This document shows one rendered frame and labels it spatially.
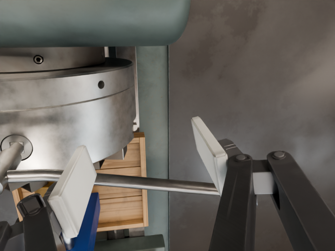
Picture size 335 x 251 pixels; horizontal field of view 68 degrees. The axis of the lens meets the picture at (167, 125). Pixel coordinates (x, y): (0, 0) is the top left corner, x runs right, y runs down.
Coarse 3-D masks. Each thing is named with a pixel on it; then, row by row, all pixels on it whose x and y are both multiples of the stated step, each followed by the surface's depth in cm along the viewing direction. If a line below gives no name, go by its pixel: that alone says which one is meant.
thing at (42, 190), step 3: (48, 183) 44; (51, 183) 44; (45, 186) 43; (48, 186) 43; (39, 189) 43; (42, 189) 43; (45, 189) 43; (36, 192) 45; (39, 192) 44; (42, 192) 44; (45, 192) 44; (42, 195) 44
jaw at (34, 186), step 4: (8, 184) 38; (12, 184) 38; (16, 184) 39; (20, 184) 40; (24, 184) 40; (28, 184) 41; (32, 184) 41; (36, 184) 42; (40, 184) 43; (44, 184) 43; (4, 188) 39; (8, 188) 38; (12, 188) 39; (16, 188) 39; (24, 188) 42; (28, 188) 42; (32, 188) 42; (36, 188) 42
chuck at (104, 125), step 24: (120, 96) 36; (0, 120) 27; (24, 120) 28; (48, 120) 29; (72, 120) 31; (96, 120) 33; (120, 120) 37; (0, 144) 28; (48, 144) 30; (72, 144) 31; (96, 144) 34; (120, 144) 38; (24, 168) 30; (48, 168) 31
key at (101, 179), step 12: (12, 180) 23; (24, 180) 23; (36, 180) 23; (48, 180) 24; (96, 180) 24; (108, 180) 24; (120, 180) 24; (132, 180) 24; (144, 180) 24; (156, 180) 24; (168, 180) 24; (180, 180) 25; (180, 192) 24; (192, 192) 24; (204, 192) 24; (216, 192) 24
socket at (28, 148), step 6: (6, 138) 28; (12, 138) 28; (18, 138) 29; (24, 138) 29; (6, 144) 28; (24, 144) 29; (30, 144) 29; (24, 150) 29; (30, 150) 29; (24, 156) 29
